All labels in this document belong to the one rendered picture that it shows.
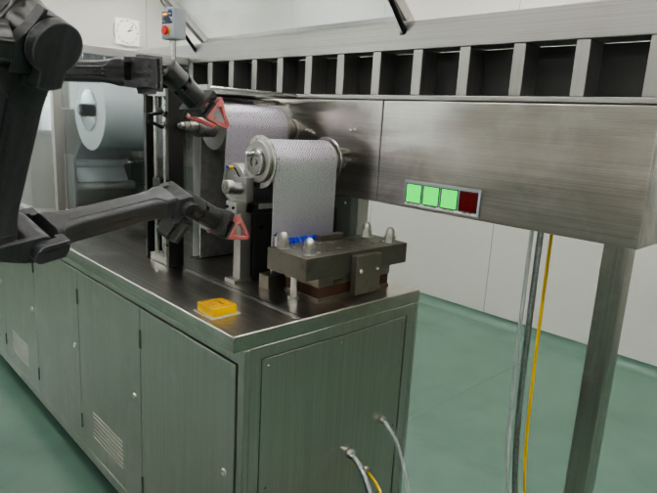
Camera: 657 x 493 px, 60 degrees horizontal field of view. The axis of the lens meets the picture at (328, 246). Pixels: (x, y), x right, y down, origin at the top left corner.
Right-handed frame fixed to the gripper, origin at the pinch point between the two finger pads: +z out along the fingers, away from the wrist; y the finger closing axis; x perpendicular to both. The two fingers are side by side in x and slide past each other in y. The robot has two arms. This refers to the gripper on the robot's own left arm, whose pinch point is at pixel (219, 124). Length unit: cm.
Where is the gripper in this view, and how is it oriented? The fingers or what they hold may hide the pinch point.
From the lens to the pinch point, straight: 154.1
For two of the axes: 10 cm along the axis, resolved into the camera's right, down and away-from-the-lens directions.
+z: 5.3, 5.5, 6.5
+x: 5.0, -8.2, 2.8
